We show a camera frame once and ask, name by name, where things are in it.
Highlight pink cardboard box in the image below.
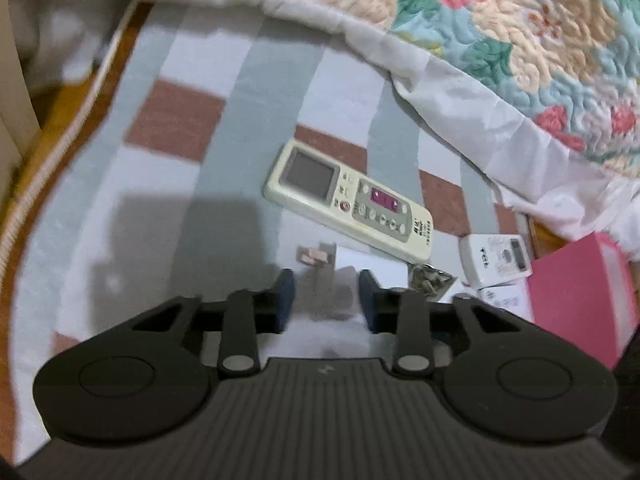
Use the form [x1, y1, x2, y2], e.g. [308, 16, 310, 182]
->
[527, 232, 640, 371]

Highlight floral quilted bedspread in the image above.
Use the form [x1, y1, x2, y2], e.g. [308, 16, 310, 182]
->
[280, 0, 640, 178]

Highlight checked floor mat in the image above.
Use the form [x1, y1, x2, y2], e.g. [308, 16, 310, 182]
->
[0, 0, 531, 466]

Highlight beige wooden cabinet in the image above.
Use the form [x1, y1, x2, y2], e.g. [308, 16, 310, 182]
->
[0, 0, 43, 171]

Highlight cream remote with pink display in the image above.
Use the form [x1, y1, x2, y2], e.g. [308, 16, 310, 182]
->
[263, 139, 435, 264]

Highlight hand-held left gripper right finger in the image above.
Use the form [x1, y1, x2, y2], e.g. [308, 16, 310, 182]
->
[359, 269, 556, 376]

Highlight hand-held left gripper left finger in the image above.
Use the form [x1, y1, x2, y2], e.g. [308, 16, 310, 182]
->
[90, 268, 296, 378]

